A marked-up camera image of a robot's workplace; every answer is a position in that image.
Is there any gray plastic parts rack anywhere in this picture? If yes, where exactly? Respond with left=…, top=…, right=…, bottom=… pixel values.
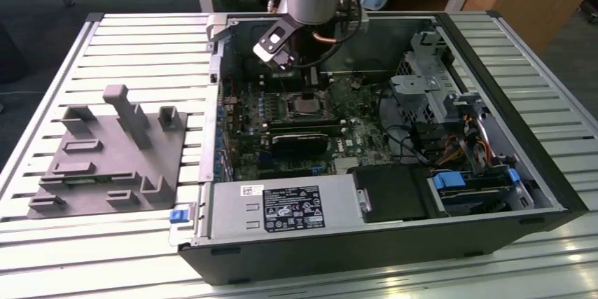
left=27, top=84, right=190, bottom=219

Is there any black RAM slot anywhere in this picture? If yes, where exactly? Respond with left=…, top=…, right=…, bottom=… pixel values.
left=259, top=69, right=328, bottom=81
left=268, top=120, right=342, bottom=128
left=270, top=126, right=342, bottom=135

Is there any green motherboard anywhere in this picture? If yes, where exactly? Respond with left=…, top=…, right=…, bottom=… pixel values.
left=216, top=74, right=407, bottom=181

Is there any black expansion slot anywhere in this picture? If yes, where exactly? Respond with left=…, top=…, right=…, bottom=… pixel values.
left=255, top=168, right=338, bottom=179

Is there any metal socket cover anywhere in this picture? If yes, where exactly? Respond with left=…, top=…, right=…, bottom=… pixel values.
left=322, top=77, right=356, bottom=113

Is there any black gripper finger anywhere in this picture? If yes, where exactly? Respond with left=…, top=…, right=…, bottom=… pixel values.
left=311, top=67, right=322, bottom=101
left=302, top=67, right=314, bottom=101

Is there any blue disk carrier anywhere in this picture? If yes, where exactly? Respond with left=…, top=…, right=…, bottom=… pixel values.
left=431, top=171, right=469, bottom=192

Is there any coloured wire bundle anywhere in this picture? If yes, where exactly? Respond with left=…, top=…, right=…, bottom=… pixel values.
left=438, top=113, right=497, bottom=176

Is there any metal disk bay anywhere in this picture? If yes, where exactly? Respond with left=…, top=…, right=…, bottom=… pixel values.
left=427, top=169, right=537, bottom=218

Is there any black graphics card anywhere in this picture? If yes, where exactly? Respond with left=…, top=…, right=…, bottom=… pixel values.
left=270, top=132, right=328, bottom=160

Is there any CPU socket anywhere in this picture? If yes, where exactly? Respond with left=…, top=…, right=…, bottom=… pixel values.
left=279, top=92, right=331, bottom=120

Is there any black open PC case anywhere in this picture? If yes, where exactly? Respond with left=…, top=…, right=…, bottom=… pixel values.
left=176, top=11, right=589, bottom=286

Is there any silver metal drive cage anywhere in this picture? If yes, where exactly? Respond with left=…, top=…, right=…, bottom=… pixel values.
left=387, top=31, right=487, bottom=128

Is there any black plastic air duct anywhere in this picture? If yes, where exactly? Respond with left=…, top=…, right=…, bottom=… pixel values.
left=352, top=165, right=445, bottom=223

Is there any green RAM stick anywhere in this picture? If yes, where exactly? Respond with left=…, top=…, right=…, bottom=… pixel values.
left=59, top=175, right=136, bottom=185

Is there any silver chipset heatsink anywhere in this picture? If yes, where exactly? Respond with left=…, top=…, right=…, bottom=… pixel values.
left=335, top=158, right=362, bottom=174

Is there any gray power supply unit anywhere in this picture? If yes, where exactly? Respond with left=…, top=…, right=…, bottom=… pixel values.
left=207, top=174, right=366, bottom=239

